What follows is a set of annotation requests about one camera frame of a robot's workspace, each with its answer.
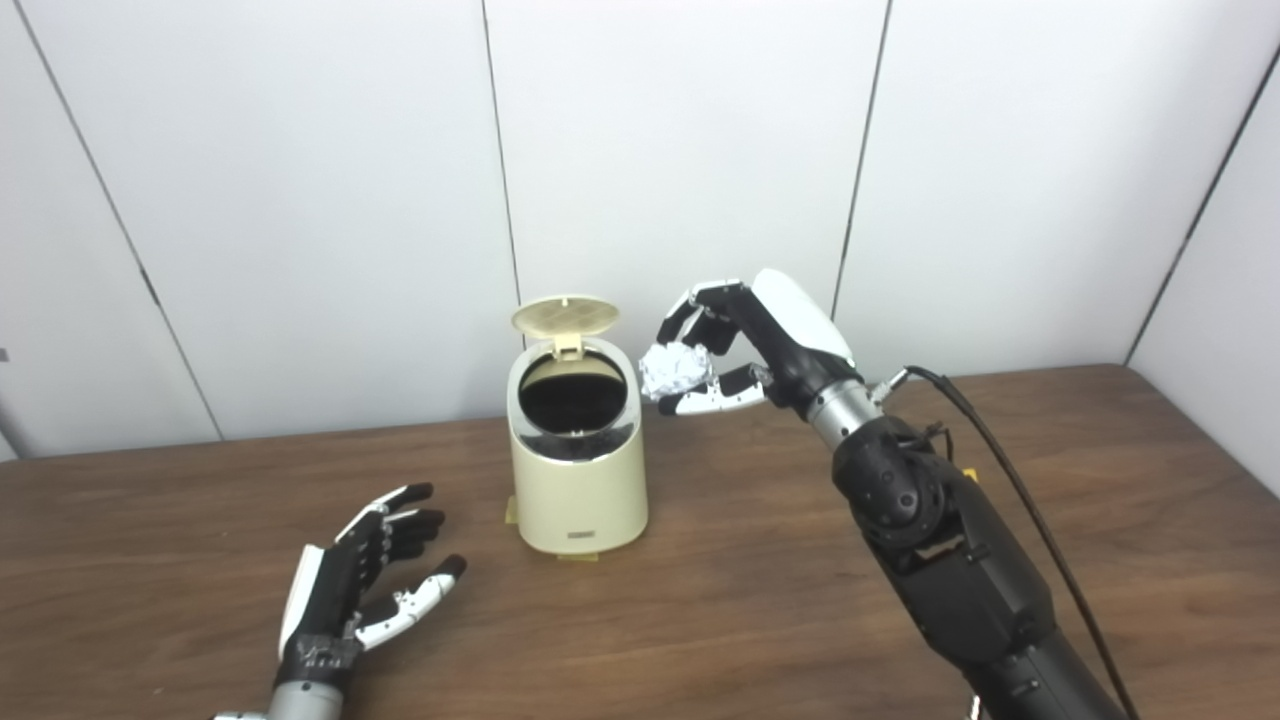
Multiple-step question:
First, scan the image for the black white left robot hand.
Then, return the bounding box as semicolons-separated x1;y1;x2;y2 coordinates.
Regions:
277;483;468;691

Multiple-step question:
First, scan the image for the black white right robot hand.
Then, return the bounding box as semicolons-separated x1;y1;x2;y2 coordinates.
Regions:
655;268;863;419

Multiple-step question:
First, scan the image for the white paper ball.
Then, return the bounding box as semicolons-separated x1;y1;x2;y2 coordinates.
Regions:
638;340;714;400

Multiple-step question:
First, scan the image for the cream round bin lid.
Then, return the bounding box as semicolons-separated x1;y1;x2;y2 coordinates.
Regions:
511;294;621;360

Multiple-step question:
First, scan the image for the cream-colored bin body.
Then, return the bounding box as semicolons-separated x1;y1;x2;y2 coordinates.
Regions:
506;338;649;554

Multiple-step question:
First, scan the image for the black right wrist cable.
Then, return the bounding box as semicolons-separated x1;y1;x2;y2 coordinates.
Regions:
868;366;1141;720

